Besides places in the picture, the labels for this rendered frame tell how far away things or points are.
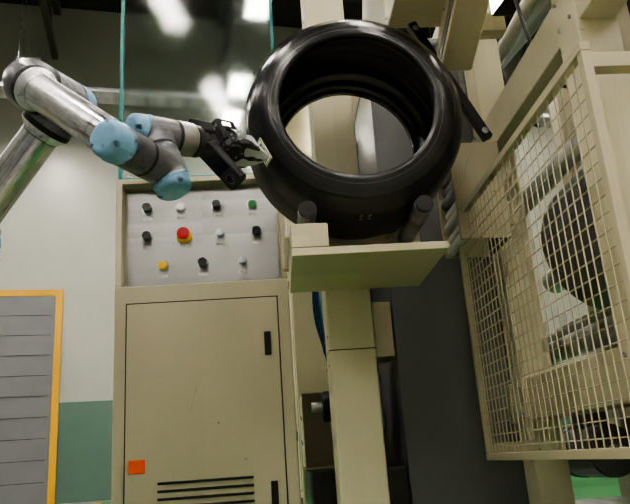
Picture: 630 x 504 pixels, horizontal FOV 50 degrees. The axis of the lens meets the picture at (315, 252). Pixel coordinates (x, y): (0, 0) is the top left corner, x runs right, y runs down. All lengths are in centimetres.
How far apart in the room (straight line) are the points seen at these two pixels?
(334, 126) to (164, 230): 67
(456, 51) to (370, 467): 121
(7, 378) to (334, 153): 927
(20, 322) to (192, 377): 903
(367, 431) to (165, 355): 68
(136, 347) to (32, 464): 869
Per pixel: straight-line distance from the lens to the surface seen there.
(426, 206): 164
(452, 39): 210
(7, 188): 173
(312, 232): 158
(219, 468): 212
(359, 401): 188
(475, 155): 207
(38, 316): 1107
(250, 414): 211
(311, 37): 181
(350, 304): 192
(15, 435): 1087
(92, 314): 1103
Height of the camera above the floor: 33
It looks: 17 degrees up
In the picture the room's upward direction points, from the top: 4 degrees counter-clockwise
